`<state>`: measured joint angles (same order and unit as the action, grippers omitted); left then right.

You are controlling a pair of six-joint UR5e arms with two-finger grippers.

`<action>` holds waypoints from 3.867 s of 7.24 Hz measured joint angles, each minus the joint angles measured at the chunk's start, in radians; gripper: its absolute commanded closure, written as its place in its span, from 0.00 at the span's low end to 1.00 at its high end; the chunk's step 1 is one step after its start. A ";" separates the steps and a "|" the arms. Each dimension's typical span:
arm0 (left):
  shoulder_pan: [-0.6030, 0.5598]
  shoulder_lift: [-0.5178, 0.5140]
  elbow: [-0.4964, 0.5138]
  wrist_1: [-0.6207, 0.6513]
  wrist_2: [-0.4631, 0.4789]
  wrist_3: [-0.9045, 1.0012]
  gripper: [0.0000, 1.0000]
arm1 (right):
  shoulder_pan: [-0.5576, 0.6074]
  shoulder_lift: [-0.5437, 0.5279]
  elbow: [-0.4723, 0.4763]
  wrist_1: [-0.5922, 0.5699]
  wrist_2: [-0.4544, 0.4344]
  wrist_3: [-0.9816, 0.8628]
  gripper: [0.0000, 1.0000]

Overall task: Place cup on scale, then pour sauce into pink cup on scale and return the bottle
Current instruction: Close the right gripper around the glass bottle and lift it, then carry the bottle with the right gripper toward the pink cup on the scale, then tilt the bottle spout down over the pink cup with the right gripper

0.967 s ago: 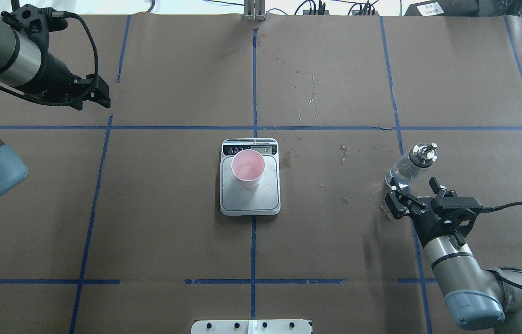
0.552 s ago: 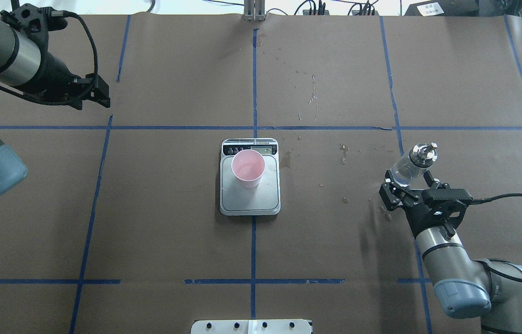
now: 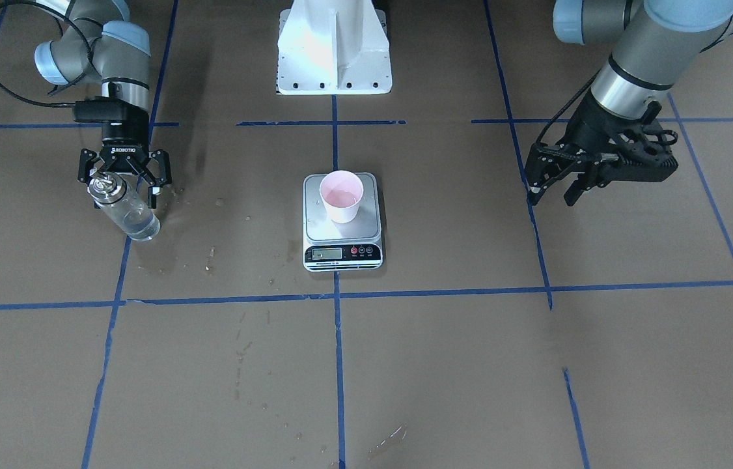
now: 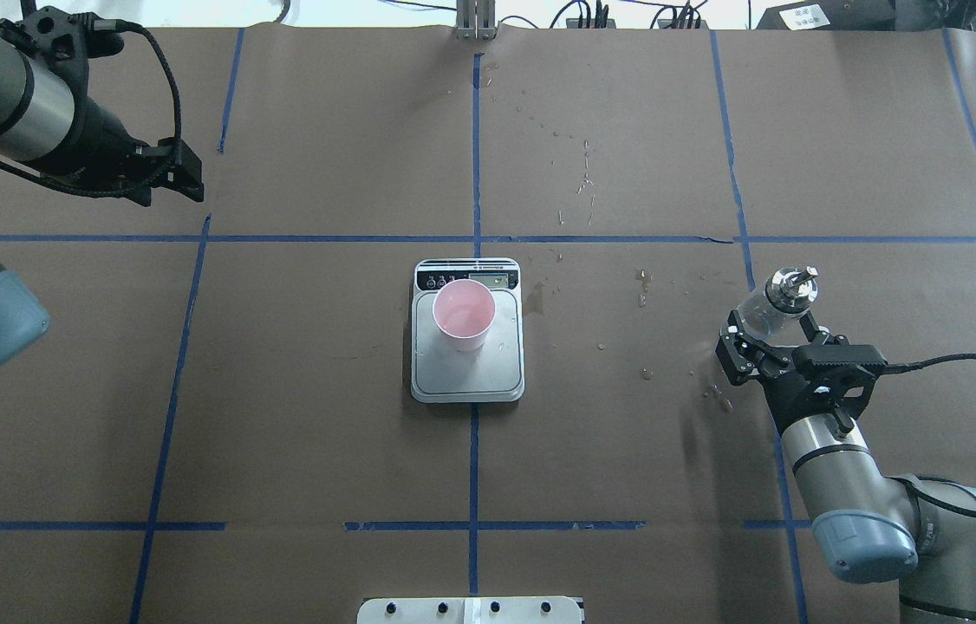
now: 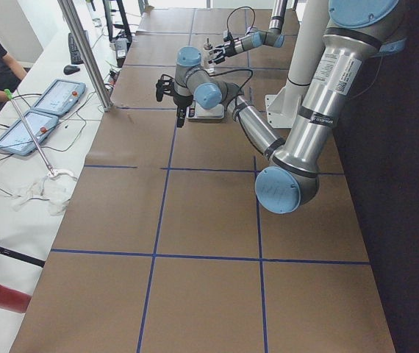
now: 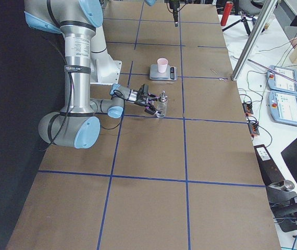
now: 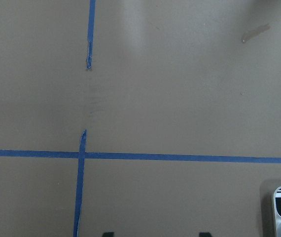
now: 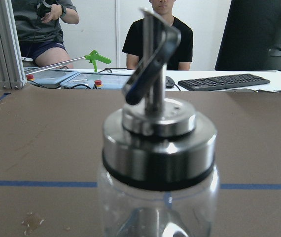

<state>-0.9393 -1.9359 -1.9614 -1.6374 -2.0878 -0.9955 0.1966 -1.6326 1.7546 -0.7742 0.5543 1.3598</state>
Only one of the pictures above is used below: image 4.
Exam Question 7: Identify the grey digital kitchen scale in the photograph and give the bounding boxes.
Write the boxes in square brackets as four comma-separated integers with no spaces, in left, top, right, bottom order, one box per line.
[409,257,526,404]

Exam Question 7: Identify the pink plastic cup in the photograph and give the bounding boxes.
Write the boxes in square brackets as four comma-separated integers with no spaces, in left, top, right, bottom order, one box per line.
[432,279,497,352]

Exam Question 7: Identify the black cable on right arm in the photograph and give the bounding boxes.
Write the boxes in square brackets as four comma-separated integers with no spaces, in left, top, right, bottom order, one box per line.
[882,354,976,524]

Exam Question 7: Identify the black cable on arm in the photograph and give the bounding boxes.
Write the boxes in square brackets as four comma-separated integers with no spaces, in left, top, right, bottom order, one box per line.
[0,23,184,198]
[882,354,976,524]

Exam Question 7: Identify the glass sauce bottle metal lid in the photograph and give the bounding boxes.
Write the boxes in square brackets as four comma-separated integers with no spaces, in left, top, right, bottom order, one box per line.
[736,266,818,340]

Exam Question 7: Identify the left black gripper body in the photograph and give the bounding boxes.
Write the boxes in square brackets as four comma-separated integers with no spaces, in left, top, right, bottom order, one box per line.
[68,98,172,193]

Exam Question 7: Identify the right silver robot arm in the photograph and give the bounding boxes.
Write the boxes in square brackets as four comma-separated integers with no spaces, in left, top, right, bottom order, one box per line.
[715,309,976,623]

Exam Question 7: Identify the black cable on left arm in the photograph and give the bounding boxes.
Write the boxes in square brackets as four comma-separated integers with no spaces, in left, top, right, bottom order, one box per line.
[0,23,184,198]

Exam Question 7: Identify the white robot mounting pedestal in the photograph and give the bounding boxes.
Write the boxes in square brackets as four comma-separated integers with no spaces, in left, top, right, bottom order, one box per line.
[356,595,586,623]

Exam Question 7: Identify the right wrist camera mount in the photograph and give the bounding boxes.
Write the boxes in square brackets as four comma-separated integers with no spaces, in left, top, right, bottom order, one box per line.
[792,344,888,439]

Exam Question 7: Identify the aluminium frame post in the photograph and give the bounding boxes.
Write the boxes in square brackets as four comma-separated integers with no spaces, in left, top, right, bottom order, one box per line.
[455,0,498,41]

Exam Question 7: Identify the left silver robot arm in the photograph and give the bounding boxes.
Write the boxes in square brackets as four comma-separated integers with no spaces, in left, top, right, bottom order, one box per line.
[0,1,205,367]

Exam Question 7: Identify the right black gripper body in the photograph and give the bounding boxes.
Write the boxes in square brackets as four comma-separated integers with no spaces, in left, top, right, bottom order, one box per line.
[760,345,853,434]

